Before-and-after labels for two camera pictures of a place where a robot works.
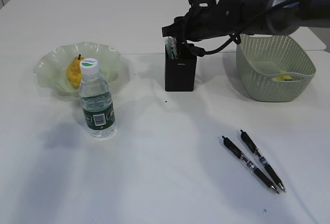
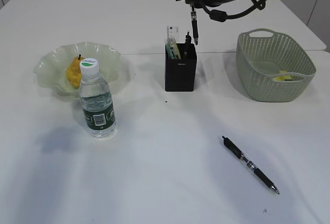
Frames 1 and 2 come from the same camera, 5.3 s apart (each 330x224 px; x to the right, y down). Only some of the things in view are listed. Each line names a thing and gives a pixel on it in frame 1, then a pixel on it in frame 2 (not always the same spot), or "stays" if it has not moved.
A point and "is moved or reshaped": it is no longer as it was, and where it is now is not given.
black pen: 247,139 is moved or reshaped
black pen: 231,148 stays
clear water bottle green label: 96,98 stays
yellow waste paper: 281,78 stays
